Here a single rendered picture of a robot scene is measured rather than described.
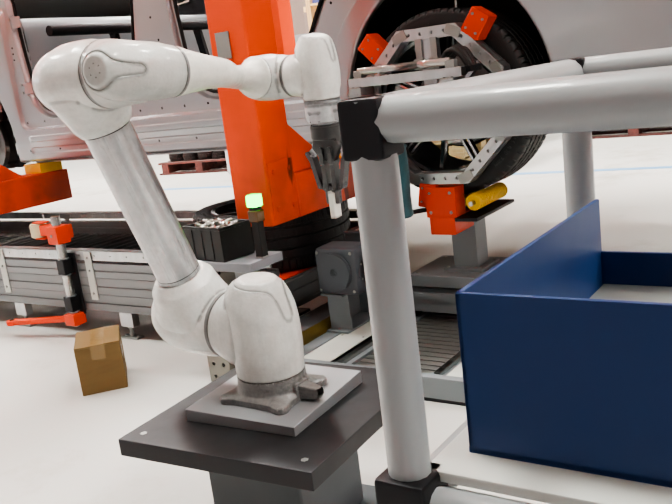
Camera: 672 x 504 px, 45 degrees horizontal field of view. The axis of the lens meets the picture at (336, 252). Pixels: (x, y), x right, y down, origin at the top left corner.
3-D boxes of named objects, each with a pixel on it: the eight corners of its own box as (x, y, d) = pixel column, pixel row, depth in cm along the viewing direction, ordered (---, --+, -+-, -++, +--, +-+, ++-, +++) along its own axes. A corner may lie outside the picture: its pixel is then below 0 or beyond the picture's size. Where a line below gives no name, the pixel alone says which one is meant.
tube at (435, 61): (479, 63, 267) (476, 30, 264) (454, 67, 251) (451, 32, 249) (432, 69, 276) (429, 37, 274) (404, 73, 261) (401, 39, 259)
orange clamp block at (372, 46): (394, 48, 290) (377, 32, 292) (383, 49, 284) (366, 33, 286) (384, 63, 294) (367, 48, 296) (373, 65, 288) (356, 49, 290)
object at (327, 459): (331, 613, 156) (311, 472, 150) (141, 561, 182) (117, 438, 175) (434, 486, 198) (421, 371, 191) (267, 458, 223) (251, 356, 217)
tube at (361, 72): (426, 70, 278) (423, 38, 275) (398, 74, 262) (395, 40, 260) (382, 75, 288) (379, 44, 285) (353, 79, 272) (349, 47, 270)
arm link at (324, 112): (327, 100, 190) (330, 126, 191) (347, 95, 197) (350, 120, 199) (295, 102, 195) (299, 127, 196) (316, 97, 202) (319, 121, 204)
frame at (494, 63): (519, 179, 275) (507, 14, 263) (512, 183, 270) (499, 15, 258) (382, 183, 306) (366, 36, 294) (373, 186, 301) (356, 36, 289)
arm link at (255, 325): (275, 389, 170) (260, 290, 165) (213, 376, 181) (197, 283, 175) (320, 360, 183) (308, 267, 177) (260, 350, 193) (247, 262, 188)
